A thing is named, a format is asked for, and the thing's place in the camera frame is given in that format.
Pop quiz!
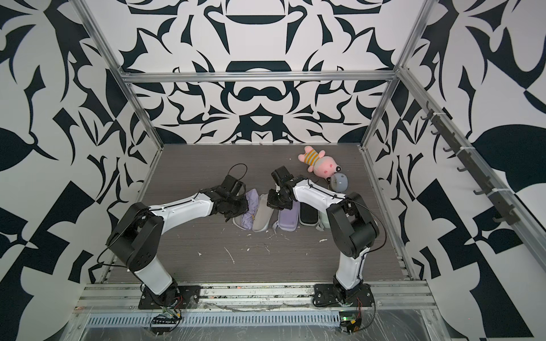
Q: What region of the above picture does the lavender umbrella case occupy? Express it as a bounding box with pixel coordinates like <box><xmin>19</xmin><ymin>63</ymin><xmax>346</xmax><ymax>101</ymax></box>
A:
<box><xmin>272</xmin><ymin>201</ymin><xmax>300</xmax><ymax>232</ymax></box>

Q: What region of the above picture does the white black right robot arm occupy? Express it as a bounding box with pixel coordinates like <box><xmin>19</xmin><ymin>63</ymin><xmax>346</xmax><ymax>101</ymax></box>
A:
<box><xmin>267</xmin><ymin>166</ymin><xmax>380</xmax><ymax>308</ymax></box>

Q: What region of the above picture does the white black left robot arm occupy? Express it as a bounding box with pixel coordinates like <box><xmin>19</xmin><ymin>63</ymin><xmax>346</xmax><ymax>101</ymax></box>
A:
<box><xmin>106</xmin><ymin>175</ymin><xmax>248</xmax><ymax>307</ymax></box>

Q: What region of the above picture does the pink plush pig toy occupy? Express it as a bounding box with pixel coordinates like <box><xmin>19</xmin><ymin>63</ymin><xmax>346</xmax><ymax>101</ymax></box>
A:
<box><xmin>298</xmin><ymin>146</ymin><xmax>341</xmax><ymax>180</ymax></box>

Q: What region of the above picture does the blue round alarm clock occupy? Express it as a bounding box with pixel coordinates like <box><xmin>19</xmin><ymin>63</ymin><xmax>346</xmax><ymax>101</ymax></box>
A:
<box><xmin>328</xmin><ymin>173</ymin><xmax>348</xmax><ymax>193</ymax></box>

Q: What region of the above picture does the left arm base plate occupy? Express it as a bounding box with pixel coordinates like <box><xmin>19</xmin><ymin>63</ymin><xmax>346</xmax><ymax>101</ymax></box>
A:
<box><xmin>138</xmin><ymin>284</ymin><xmax>202</xmax><ymax>310</ymax></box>

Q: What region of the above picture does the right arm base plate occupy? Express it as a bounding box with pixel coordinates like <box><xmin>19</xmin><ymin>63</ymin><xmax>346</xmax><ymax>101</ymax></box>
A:
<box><xmin>312</xmin><ymin>282</ymin><xmax>375</xmax><ymax>308</ymax></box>

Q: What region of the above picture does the white perforated cable tray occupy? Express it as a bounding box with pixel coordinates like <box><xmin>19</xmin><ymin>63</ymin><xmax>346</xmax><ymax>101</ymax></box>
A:
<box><xmin>87</xmin><ymin>311</ymin><xmax>341</xmax><ymax>328</ymax></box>

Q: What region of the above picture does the aluminium cage frame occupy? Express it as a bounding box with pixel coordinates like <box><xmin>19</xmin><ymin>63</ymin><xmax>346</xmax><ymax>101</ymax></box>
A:
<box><xmin>72</xmin><ymin>1</ymin><xmax>545</xmax><ymax>267</ymax></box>

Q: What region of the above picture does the black wall hook rail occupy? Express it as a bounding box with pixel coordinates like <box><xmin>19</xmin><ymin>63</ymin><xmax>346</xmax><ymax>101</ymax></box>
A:
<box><xmin>422</xmin><ymin>102</ymin><xmax>521</xmax><ymax>225</ymax></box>

